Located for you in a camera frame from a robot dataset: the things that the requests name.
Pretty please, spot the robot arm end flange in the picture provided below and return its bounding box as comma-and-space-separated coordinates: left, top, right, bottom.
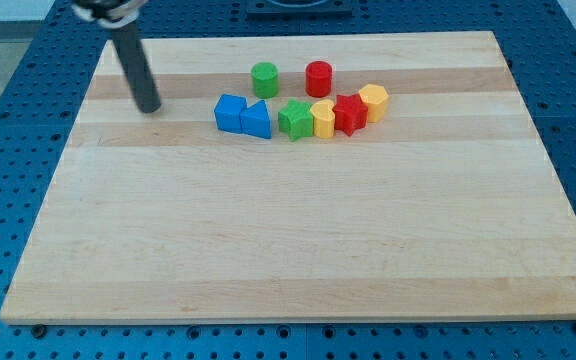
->
71, 0, 148, 29

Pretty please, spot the blue triangle block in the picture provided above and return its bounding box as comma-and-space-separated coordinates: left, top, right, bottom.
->
240, 100, 272, 139

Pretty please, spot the blue cube block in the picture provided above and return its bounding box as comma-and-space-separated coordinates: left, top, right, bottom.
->
214, 94, 247, 133

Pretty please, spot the green star block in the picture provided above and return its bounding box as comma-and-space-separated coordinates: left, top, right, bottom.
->
278, 99, 314, 141

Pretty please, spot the yellow heart block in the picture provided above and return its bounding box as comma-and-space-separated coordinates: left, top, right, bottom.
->
310, 99, 335, 139

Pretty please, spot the red star block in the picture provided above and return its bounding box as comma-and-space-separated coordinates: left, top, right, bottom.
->
333, 93, 368, 136

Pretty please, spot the green cylinder block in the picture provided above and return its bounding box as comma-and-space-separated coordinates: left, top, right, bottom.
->
251, 62, 279, 99

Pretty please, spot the red cylinder block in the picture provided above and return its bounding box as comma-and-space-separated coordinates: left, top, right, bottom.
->
305, 61, 333, 98

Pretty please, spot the yellow hexagon block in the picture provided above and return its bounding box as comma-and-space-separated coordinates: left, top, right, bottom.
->
358, 84, 389, 123

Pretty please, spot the light wooden board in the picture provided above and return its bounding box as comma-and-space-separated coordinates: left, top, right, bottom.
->
0, 31, 576, 325

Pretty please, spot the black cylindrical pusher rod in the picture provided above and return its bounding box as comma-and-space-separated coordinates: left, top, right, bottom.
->
111, 21, 161, 114

